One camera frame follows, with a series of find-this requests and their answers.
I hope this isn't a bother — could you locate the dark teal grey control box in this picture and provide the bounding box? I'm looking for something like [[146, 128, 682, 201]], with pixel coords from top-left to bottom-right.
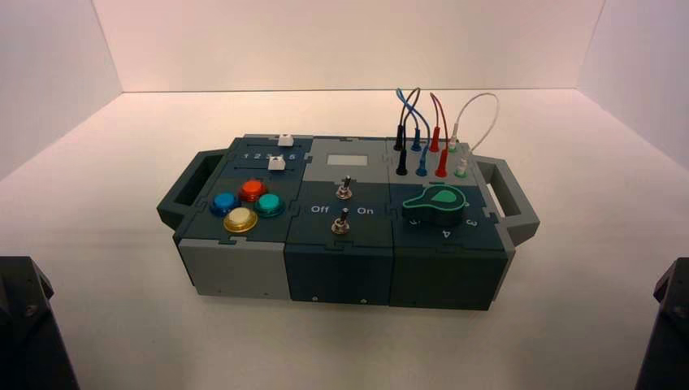
[[156, 133, 541, 312]]

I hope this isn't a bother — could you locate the green round push button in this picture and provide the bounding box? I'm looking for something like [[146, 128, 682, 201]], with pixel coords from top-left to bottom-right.
[[253, 193, 286, 219]]

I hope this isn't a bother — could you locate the red round push button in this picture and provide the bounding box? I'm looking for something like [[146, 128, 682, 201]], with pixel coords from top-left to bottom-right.
[[237, 180, 269, 203]]

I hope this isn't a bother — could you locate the green black rotary knob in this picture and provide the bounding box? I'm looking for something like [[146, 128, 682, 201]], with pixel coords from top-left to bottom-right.
[[401, 183, 468, 228]]

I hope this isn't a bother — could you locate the yellow round push button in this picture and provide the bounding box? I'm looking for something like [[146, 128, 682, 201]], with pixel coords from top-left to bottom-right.
[[223, 206, 259, 234]]

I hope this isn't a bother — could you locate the blue round push button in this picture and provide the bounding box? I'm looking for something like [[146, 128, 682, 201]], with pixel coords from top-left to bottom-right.
[[208, 192, 241, 218]]

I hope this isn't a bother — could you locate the black jumper cable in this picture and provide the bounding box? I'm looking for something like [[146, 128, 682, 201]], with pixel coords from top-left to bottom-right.
[[393, 87, 422, 177]]

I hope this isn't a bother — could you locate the blue jumper cable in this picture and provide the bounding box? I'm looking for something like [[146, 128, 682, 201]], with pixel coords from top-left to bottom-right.
[[395, 87, 430, 179]]

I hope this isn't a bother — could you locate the red jumper cable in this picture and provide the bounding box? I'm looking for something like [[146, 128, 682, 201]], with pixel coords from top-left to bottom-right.
[[428, 92, 450, 179]]

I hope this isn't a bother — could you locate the white jumper cable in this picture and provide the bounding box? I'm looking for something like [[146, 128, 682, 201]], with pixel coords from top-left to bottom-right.
[[448, 92, 501, 180]]

